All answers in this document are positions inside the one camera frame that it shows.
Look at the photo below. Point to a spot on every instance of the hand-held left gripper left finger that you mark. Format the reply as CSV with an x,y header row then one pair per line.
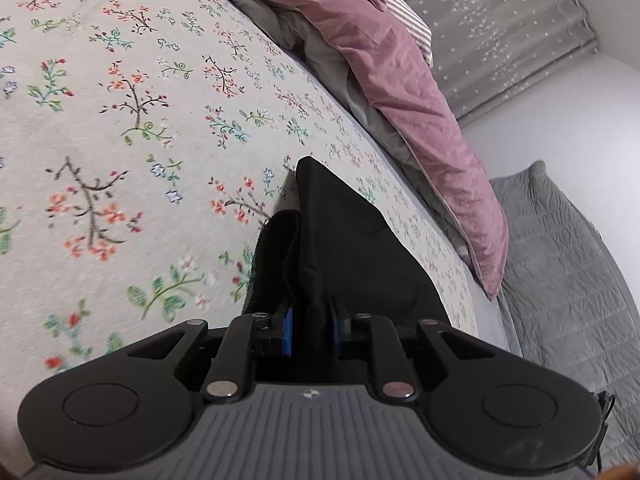
x,y
288,331

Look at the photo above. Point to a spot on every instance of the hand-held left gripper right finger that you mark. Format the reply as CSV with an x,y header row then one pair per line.
x,y
340,334

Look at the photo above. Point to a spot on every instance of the black pants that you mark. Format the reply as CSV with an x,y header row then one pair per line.
x,y
345,240

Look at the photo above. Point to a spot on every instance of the floral bed sheet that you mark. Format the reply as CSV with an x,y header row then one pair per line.
x,y
150,160

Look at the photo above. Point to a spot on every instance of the grey quilted bedspread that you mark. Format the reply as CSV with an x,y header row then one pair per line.
x,y
565,285

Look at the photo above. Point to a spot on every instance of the pink duvet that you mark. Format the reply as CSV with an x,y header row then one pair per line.
x,y
390,85

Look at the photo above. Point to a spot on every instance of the striped pillow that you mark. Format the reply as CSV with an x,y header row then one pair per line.
x,y
417,25

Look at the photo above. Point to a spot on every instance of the grey star print curtain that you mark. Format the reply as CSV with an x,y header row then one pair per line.
x,y
490,30

